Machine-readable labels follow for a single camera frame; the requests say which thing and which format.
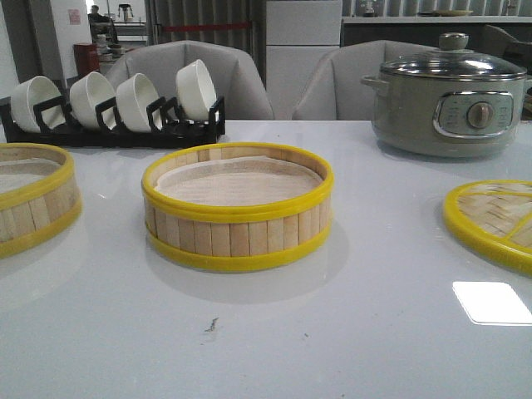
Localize bamboo steamer basket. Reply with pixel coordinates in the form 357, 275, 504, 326
1, 143, 82, 258
141, 142, 334, 272

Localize woven bamboo steamer lid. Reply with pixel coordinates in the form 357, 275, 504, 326
442, 180, 531, 276

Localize white steamer liner paper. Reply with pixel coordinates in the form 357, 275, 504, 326
155, 155, 323, 206

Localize black bowl rack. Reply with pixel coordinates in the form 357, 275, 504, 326
1, 95, 225, 150

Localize grey chair left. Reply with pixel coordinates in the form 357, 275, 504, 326
106, 40, 274, 120

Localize grey chair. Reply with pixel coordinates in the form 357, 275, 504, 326
106, 40, 274, 120
292, 40, 430, 121

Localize white bowl rightmost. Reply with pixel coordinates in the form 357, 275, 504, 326
175, 59, 217, 121

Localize white bowl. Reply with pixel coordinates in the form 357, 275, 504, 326
175, 59, 217, 121
10, 76, 61, 133
116, 73, 160, 133
70, 71, 116, 130

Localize grey chair right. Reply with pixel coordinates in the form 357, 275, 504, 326
292, 40, 430, 121

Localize white cabinet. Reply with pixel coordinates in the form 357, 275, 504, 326
265, 1, 342, 120

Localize grey-green electric cooking pot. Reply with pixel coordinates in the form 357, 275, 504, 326
361, 73, 531, 158

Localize red bin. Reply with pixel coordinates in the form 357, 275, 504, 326
73, 42, 100, 78

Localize glass pot lid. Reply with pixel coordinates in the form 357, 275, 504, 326
380, 32, 527, 81

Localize white bowl far left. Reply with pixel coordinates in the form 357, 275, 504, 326
10, 76, 61, 133

